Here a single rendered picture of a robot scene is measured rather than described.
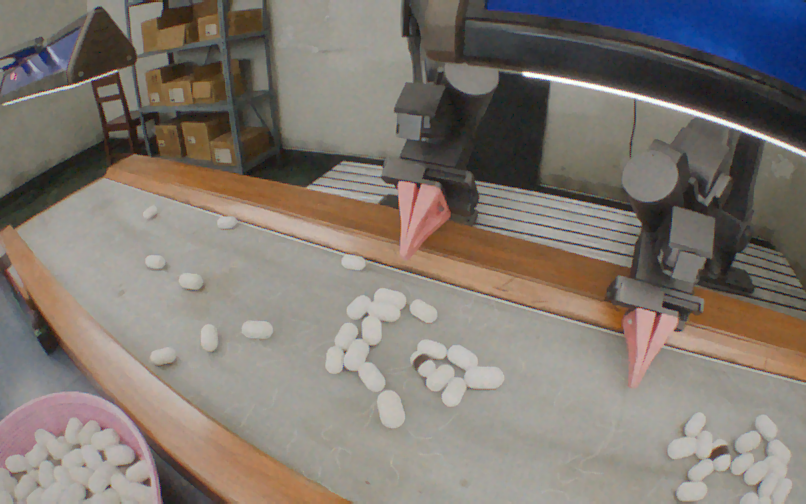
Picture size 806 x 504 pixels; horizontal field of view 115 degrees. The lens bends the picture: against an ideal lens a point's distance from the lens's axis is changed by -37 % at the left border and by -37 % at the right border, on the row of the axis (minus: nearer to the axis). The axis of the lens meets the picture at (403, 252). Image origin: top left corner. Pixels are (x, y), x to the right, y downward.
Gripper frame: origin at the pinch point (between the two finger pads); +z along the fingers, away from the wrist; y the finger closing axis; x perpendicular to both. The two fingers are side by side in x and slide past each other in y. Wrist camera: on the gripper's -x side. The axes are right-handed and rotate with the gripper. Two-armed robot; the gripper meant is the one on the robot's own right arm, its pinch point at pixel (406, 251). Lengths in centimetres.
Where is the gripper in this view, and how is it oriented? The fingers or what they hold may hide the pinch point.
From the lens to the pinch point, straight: 44.1
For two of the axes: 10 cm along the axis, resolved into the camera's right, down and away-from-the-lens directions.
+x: 2.9, 3.2, 9.0
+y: 8.9, 2.5, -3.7
